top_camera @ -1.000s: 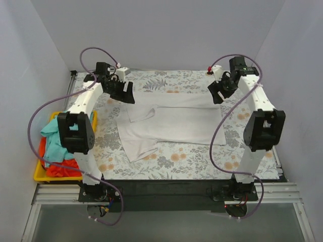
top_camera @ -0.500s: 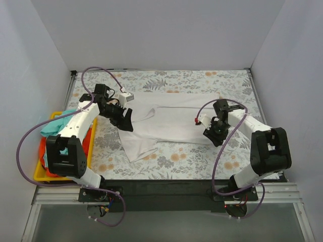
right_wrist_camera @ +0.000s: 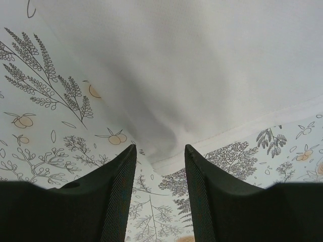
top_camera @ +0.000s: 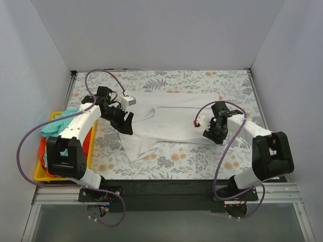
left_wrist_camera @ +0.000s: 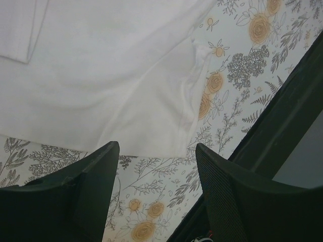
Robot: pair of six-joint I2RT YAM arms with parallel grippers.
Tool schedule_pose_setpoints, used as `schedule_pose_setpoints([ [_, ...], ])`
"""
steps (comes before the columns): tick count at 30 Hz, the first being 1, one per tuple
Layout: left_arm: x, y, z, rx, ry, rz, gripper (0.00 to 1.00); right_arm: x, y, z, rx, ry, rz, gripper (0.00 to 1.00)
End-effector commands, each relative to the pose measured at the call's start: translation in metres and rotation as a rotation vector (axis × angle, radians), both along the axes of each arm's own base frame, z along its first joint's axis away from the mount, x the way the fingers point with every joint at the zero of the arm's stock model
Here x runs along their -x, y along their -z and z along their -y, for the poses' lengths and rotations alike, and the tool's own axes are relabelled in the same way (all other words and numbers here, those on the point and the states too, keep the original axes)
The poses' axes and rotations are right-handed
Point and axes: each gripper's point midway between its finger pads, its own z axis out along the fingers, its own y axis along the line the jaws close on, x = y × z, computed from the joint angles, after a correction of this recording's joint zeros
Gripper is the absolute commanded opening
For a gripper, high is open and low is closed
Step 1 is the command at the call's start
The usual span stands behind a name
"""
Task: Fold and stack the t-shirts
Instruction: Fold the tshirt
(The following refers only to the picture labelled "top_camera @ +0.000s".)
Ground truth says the white t shirt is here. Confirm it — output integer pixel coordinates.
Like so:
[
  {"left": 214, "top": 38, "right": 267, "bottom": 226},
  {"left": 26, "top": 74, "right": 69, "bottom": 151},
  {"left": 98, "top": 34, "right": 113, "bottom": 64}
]
[{"left": 119, "top": 92, "right": 219, "bottom": 162}]

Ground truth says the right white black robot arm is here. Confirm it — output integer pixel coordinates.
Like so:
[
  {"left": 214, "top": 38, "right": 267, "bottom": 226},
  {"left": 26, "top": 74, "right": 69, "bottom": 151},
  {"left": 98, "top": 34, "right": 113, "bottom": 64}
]
[{"left": 203, "top": 101, "right": 294, "bottom": 201}]

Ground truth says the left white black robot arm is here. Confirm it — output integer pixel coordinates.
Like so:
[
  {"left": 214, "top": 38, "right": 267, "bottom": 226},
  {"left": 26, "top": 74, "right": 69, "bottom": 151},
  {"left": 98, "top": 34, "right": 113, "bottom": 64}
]
[{"left": 46, "top": 86, "right": 136, "bottom": 202}]

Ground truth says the floral table cloth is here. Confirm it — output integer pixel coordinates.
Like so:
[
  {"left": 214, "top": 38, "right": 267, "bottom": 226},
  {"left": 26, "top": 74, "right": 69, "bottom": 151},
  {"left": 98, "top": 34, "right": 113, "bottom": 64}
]
[{"left": 67, "top": 70, "right": 266, "bottom": 179}]

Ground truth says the orange t shirt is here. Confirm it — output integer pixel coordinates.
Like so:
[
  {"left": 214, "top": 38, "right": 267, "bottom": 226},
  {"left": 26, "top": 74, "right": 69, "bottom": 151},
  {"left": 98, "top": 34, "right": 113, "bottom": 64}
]
[{"left": 43, "top": 132, "right": 91, "bottom": 179}]

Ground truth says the teal t shirt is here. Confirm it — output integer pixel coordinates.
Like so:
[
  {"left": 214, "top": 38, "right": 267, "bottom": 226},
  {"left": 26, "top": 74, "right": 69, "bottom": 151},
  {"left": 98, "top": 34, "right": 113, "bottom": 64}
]
[{"left": 39, "top": 117, "right": 73, "bottom": 168}]

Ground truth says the yellow plastic bin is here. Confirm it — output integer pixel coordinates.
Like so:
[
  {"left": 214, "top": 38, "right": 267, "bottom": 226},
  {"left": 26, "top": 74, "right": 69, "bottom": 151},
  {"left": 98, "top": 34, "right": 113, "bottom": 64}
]
[{"left": 34, "top": 105, "right": 101, "bottom": 188}]

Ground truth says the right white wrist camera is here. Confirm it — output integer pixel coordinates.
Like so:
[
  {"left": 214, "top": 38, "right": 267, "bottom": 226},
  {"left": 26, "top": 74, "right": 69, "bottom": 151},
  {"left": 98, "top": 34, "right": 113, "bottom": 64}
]
[{"left": 193, "top": 115, "right": 211, "bottom": 131}]

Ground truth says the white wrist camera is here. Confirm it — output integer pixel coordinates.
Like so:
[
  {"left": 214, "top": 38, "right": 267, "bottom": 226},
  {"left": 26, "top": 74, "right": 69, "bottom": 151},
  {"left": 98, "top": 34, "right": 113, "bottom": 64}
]
[
  {"left": 193, "top": 115, "right": 211, "bottom": 131},
  {"left": 120, "top": 95, "right": 136, "bottom": 109}
]

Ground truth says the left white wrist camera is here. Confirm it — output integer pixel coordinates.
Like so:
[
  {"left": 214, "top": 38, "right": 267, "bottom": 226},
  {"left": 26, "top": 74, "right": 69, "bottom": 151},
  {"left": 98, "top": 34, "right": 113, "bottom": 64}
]
[{"left": 120, "top": 95, "right": 136, "bottom": 109}]

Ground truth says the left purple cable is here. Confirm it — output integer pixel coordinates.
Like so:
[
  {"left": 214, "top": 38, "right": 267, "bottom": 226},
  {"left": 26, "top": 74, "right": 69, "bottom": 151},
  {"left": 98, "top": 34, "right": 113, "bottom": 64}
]
[{"left": 16, "top": 68, "right": 127, "bottom": 227}]

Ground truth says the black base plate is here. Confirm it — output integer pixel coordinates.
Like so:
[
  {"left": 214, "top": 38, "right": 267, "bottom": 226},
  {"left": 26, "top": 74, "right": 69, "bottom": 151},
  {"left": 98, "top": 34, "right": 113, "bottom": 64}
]
[{"left": 78, "top": 179, "right": 225, "bottom": 213}]

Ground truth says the aluminium frame rail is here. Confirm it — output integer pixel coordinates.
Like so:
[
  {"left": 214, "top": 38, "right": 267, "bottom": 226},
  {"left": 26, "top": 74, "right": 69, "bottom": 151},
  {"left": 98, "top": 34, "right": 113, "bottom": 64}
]
[{"left": 32, "top": 183, "right": 303, "bottom": 205}]

